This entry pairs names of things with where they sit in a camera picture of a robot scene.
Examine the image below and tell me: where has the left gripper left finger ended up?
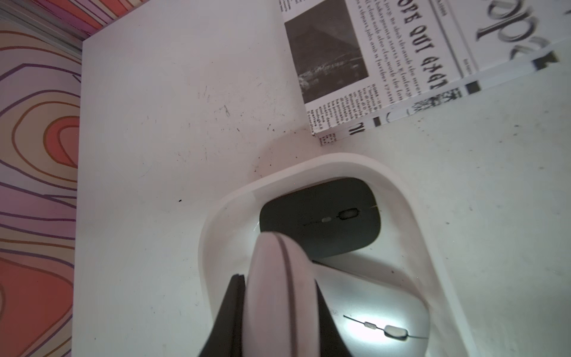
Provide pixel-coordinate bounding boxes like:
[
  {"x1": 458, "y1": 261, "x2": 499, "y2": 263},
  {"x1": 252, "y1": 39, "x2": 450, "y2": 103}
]
[{"x1": 199, "y1": 275, "x2": 245, "y2": 357}]

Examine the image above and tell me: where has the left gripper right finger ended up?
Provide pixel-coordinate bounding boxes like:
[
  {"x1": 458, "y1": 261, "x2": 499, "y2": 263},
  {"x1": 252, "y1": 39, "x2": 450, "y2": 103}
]
[{"x1": 312, "y1": 281, "x2": 352, "y2": 357}]

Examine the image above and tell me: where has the newspaper print book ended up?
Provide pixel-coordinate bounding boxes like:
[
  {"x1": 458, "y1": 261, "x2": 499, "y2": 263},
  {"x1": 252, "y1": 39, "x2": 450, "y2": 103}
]
[{"x1": 280, "y1": 0, "x2": 570, "y2": 145}]

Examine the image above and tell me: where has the white mouse upside-down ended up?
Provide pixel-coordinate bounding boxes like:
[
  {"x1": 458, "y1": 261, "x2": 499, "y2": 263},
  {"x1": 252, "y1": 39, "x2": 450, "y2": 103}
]
[
  {"x1": 313, "y1": 263, "x2": 431, "y2": 356},
  {"x1": 242, "y1": 232, "x2": 320, "y2": 356}
]

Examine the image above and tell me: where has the white storage box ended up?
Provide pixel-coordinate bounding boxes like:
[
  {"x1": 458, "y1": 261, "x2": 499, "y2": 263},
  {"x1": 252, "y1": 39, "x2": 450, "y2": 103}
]
[{"x1": 198, "y1": 153, "x2": 479, "y2": 356}]

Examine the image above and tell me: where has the black mouse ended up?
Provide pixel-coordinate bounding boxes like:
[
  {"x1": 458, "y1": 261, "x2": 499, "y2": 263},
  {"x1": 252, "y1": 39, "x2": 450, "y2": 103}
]
[{"x1": 260, "y1": 177, "x2": 382, "y2": 260}]

